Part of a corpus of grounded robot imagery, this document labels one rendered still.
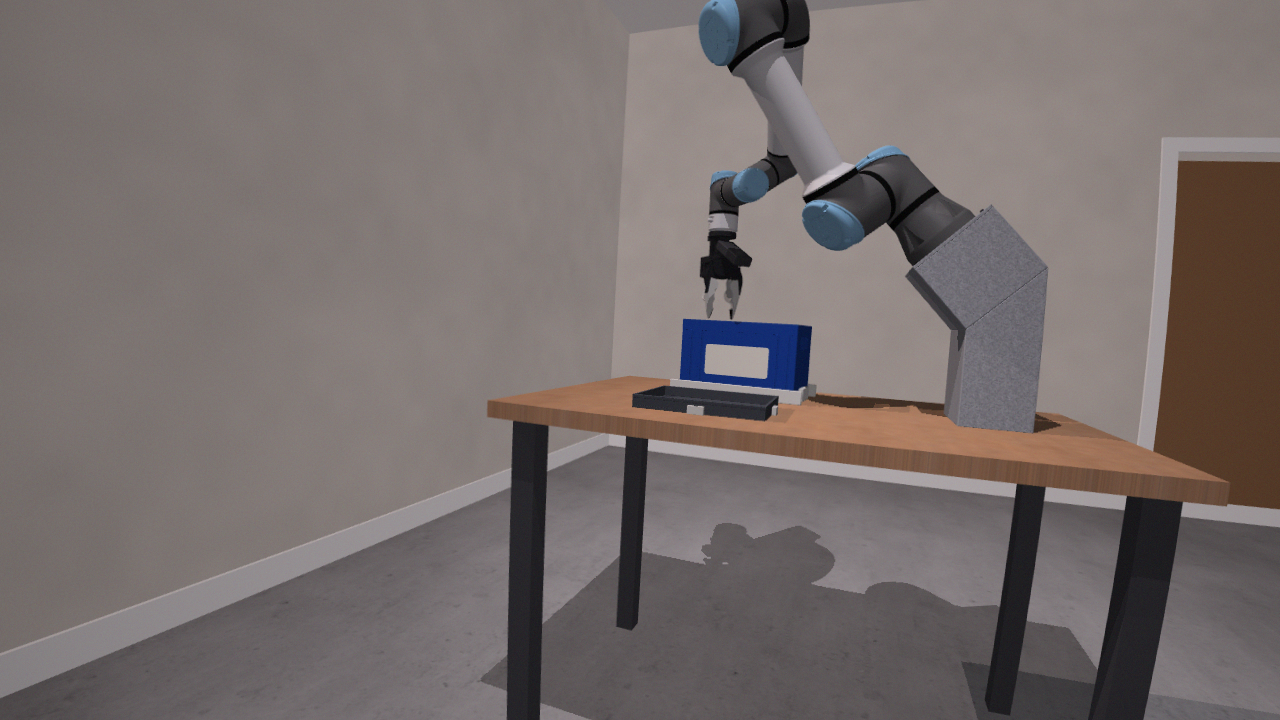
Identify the blue plastic crate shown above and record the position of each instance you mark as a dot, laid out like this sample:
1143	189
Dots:
766	355

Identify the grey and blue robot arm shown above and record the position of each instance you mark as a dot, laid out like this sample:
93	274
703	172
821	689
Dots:
844	202

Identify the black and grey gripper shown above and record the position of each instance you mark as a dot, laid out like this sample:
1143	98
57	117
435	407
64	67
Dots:
719	265

